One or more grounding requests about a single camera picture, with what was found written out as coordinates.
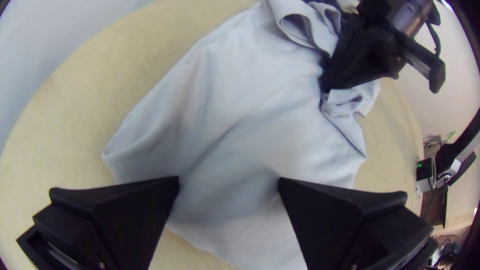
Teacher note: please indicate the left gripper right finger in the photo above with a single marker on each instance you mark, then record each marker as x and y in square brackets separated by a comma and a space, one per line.
[348, 228]

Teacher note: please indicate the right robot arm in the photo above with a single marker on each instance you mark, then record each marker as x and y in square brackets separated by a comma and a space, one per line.
[459, 144]

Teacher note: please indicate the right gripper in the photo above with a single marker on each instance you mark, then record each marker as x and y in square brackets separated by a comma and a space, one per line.
[397, 22]

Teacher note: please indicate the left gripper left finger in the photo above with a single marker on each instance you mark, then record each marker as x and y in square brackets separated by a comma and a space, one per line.
[112, 225]

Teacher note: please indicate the light grey t-shirt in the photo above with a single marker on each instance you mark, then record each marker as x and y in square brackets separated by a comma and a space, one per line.
[243, 112]

